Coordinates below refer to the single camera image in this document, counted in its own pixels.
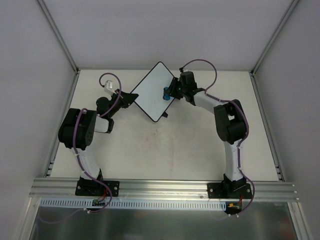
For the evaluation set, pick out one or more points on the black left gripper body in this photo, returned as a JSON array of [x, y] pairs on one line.
[[124, 99]]

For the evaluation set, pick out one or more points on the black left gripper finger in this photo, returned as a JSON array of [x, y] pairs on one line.
[[124, 95], [131, 97]]

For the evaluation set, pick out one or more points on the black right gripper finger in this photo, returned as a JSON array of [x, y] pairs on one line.
[[174, 93], [174, 83]]

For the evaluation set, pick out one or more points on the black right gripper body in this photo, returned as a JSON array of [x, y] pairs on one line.
[[175, 88]]

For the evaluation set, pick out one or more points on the blue whiteboard eraser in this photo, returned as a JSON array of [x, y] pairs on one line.
[[166, 94]]

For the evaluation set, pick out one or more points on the white whiteboard black frame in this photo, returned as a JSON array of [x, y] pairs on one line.
[[150, 91]]

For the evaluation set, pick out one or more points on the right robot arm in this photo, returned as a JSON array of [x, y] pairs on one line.
[[231, 124]]

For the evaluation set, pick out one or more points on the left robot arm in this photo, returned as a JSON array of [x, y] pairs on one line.
[[79, 125]]

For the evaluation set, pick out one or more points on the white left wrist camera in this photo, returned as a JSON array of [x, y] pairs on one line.
[[108, 87]]

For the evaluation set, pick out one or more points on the whiteboard wire stand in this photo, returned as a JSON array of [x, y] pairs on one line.
[[170, 100]]

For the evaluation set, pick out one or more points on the right aluminium frame post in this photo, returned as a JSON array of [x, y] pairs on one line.
[[275, 34]]

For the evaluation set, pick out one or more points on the aluminium frame post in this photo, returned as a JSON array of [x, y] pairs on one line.
[[56, 32], [275, 34]]

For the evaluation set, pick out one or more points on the left aluminium frame post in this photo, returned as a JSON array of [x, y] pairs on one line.
[[56, 32]]

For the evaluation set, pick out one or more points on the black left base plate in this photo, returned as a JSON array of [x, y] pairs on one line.
[[90, 188]]

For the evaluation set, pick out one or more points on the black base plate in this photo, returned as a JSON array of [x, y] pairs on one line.
[[221, 191], [90, 188]]

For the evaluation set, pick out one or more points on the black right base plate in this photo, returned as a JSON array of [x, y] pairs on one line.
[[221, 191]]

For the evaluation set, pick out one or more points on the aluminium mounting rail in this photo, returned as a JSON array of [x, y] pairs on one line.
[[176, 190]]

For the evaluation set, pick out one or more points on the white slotted cable duct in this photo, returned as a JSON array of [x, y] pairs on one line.
[[203, 205]]

